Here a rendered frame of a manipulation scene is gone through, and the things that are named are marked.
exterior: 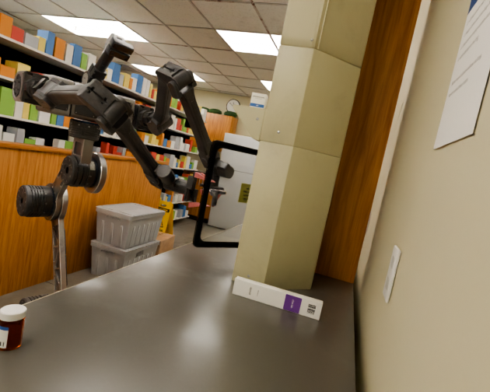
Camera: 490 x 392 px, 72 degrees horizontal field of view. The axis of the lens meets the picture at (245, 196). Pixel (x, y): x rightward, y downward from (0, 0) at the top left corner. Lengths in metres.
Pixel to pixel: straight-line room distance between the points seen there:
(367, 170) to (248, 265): 0.62
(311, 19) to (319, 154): 0.41
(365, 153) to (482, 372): 1.15
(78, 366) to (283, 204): 0.69
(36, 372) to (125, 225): 2.64
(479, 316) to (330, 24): 0.97
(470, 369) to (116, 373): 0.52
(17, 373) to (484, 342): 0.62
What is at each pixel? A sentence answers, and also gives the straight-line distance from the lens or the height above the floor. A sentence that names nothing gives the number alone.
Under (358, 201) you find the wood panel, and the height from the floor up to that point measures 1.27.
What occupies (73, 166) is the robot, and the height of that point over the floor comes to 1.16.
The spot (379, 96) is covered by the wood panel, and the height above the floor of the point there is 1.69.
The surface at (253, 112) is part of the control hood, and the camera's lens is 1.11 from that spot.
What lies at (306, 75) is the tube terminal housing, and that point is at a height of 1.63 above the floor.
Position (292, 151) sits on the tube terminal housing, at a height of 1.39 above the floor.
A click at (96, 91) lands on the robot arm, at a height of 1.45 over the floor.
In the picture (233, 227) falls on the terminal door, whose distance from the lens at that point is 1.33.
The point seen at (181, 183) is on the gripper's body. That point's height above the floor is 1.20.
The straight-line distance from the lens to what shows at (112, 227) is 3.35.
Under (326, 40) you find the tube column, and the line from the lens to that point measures 1.17.
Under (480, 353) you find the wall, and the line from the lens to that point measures 0.36.
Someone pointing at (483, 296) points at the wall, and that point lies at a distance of 0.37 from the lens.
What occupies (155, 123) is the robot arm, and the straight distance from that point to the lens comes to 1.67.
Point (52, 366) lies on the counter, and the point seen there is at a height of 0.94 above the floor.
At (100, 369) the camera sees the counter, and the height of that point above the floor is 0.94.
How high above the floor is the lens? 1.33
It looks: 6 degrees down
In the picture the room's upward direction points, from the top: 11 degrees clockwise
